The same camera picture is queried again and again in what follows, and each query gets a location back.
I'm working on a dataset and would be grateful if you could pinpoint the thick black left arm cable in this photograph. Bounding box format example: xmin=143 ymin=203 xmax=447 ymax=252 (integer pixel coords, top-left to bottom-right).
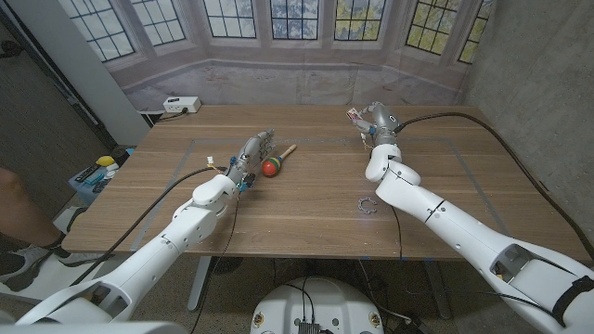
xmin=69 ymin=165 xmax=229 ymax=285

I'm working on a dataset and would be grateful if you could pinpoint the printed window backdrop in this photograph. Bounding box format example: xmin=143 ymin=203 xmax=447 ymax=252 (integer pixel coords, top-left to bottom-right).
xmin=58 ymin=0 xmax=496 ymax=113

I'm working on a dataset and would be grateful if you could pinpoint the grey and black sneaker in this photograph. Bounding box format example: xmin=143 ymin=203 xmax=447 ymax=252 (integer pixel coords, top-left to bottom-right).
xmin=0 ymin=234 xmax=106 ymax=292

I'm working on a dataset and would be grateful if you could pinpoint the grey table leg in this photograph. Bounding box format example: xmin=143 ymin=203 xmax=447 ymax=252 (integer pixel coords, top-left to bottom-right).
xmin=422 ymin=260 xmax=452 ymax=320

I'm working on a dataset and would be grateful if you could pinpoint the person's bare leg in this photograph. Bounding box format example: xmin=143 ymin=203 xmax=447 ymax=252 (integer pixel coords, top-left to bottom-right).
xmin=0 ymin=167 xmax=61 ymax=247

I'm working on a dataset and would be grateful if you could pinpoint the blue storage bin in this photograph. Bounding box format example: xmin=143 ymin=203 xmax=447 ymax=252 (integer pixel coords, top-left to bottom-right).
xmin=68 ymin=148 xmax=136 ymax=206

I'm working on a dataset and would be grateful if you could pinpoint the white table leg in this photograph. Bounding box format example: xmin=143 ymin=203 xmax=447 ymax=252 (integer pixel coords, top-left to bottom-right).
xmin=187 ymin=255 xmax=213 ymax=312

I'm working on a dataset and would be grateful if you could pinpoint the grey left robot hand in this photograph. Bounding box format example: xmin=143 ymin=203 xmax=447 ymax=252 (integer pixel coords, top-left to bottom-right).
xmin=226 ymin=128 xmax=276 ymax=186

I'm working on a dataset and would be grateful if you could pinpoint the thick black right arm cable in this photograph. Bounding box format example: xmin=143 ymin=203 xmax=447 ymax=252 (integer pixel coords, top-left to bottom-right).
xmin=394 ymin=111 xmax=594 ymax=261

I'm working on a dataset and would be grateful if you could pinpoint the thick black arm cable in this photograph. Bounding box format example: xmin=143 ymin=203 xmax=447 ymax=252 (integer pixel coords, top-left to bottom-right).
xmin=69 ymin=165 xmax=229 ymax=285
xmin=394 ymin=111 xmax=594 ymax=261

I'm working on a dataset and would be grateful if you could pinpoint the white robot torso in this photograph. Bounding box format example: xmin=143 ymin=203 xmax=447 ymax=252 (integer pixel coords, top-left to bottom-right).
xmin=250 ymin=276 xmax=385 ymax=334

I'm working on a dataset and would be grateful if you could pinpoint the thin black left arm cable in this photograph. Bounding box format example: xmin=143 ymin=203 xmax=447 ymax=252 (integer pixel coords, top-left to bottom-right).
xmin=187 ymin=192 xmax=240 ymax=334

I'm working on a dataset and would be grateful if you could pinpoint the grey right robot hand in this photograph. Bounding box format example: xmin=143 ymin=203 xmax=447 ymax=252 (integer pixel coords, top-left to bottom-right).
xmin=355 ymin=101 xmax=401 ymax=148

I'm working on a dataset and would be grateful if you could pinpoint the black round fan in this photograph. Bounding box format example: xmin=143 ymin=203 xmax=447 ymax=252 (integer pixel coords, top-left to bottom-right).
xmin=209 ymin=256 xmax=244 ymax=276

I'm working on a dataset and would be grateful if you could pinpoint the colourful wooden maraca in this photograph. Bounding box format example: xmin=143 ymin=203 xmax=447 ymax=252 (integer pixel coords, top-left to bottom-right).
xmin=261 ymin=144 xmax=298 ymax=178

